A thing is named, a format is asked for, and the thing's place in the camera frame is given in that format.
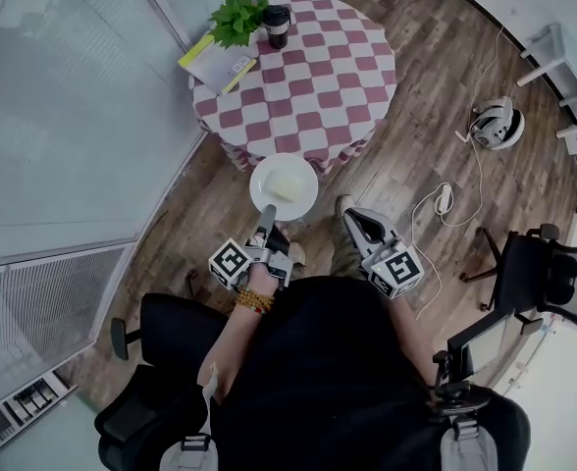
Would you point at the person's camouflage trousers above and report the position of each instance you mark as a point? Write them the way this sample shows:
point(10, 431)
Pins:
point(340, 255)

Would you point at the person's white shoe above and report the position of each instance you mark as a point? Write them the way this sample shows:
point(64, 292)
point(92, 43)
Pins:
point(297, 254)
point(344, 206)

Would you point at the white headset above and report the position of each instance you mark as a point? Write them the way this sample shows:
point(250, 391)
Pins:
point(497, 125)

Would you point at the person's right forearm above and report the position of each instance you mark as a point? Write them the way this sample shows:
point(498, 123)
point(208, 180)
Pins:
point(413, 331)

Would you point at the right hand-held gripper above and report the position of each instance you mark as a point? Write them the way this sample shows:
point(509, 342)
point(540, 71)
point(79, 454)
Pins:
point(396, 273)

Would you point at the person's right white shoe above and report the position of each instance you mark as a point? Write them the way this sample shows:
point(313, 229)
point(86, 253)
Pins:
point(344, 206)

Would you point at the round table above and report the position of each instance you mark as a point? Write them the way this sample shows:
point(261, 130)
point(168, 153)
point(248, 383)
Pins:
point(318, 67)

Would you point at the black tumbler cup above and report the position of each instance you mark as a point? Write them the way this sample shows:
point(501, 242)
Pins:
point(276, 25)

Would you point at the person's black top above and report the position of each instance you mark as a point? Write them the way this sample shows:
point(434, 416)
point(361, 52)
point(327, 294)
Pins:
point(328, 376)

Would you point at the yellow edged book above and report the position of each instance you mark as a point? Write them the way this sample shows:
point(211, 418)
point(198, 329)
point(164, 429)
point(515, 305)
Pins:
point(215, 64)

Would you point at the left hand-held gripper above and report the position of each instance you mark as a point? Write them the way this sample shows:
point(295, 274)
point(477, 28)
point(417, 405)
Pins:
point(229, 263)

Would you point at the green potted plant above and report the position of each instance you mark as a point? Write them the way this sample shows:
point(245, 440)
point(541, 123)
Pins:
point(237, 22)

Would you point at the person's left white shoe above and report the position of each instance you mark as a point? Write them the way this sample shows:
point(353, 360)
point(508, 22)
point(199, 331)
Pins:
point(297, 254)

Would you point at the person's left forearm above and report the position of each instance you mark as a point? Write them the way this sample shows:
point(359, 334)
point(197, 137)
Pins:
point(229, 341)

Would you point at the black padded office chair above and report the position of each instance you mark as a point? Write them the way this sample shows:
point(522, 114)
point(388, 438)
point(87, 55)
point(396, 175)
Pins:
point(171, 331)

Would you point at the black barred rack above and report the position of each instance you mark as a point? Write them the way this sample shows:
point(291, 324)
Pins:
point(28, 405)

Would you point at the black chest-mounted device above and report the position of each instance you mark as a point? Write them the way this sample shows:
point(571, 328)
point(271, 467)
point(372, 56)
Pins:
point(470, 356)

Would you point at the black mesh-back office chair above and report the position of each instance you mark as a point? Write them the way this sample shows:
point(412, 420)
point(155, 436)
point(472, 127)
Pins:
point(519, 273)

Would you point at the white round plate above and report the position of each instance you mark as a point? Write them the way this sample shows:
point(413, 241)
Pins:
point(264, 199)

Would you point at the white desk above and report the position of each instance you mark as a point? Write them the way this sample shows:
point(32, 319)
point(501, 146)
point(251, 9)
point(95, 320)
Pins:
point(575, 76)

